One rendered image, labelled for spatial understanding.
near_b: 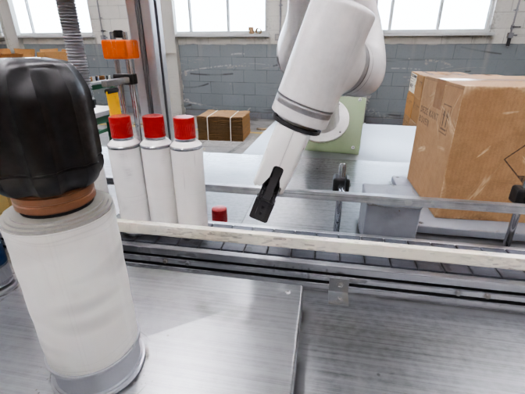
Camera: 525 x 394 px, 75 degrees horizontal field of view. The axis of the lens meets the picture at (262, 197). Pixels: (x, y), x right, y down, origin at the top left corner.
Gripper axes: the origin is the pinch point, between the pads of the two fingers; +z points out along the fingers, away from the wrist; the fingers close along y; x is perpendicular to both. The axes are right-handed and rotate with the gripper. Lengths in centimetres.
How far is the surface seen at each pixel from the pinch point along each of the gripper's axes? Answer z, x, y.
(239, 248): 6.7, -1.0, 3.6
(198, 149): -5.5, -12.8, 0.1
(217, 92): 116, -145, -553
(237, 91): 100, -111, -551
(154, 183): 2.3, -18.0, 1.7
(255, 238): 3.1, 0.7, 4.4
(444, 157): -14.8, 30.5, -21.5
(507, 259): -9.4, 34.6, 4.7
